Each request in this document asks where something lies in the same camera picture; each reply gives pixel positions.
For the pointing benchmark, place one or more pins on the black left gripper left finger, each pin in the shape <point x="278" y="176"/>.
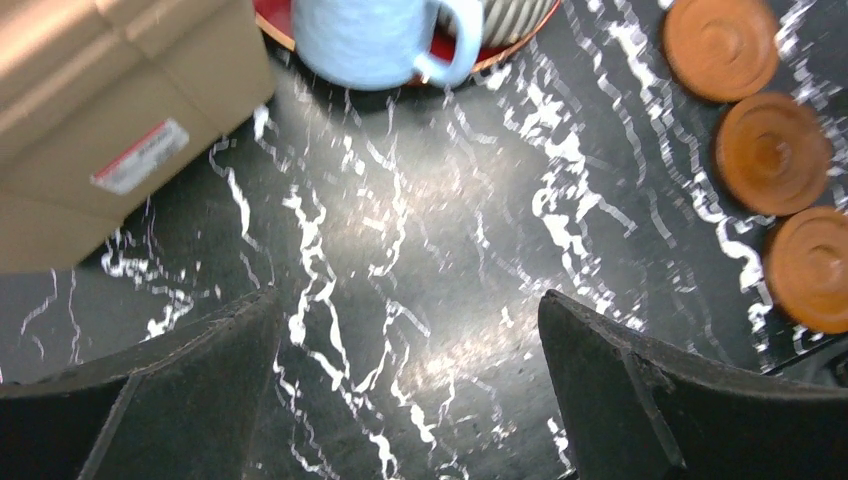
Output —
<point x="182" y="405"/>

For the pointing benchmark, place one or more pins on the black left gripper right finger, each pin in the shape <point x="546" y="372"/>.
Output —
<point x="635" y="407"/>

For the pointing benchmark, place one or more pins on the brown wooden coaster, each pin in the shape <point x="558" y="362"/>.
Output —
<point x="772" y="154"/>

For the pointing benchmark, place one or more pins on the dark wooden coaster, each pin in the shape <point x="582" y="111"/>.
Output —
<point x="722" y="51"/>

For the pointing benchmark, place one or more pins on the light blue textured mug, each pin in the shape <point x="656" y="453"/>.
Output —
<point x="378" y="45"/>

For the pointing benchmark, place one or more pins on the grey ribbed mug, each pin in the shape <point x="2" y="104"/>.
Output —
<point x="504" y="22"/>

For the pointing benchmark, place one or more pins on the tan plastic tool case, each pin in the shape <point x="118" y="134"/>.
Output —
<point x="103" y="102"/>

